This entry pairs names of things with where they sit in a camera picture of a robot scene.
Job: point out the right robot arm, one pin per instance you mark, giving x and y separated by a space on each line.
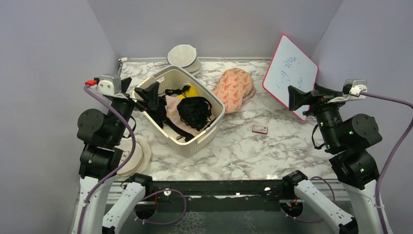
347 141

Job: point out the beige pink garment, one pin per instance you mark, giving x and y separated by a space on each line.
173 116

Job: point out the red staples box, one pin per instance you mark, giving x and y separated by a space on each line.
260 129

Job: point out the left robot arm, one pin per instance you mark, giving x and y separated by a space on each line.
100 159

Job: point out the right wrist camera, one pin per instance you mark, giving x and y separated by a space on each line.
354 87

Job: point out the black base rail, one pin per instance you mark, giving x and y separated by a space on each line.
215 196

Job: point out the black lace garment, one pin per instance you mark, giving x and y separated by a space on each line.
195 112

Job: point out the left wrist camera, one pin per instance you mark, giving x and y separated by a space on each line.
108 85

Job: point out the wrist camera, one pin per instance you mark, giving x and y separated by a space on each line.
354 87
108 85

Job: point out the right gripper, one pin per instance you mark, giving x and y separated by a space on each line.
297 97

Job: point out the cream round laundry bags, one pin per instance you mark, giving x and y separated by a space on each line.
140 158

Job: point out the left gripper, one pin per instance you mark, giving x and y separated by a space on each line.
139 105

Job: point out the yellow garment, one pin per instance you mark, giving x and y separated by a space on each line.
187 91

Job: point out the cream plastic laundry basket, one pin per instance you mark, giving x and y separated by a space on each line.
174 77

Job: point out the peach patterned mesh laundry bag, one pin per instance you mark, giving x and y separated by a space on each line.
234 88

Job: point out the pink framed whiteboard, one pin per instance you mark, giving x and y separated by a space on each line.
289 66

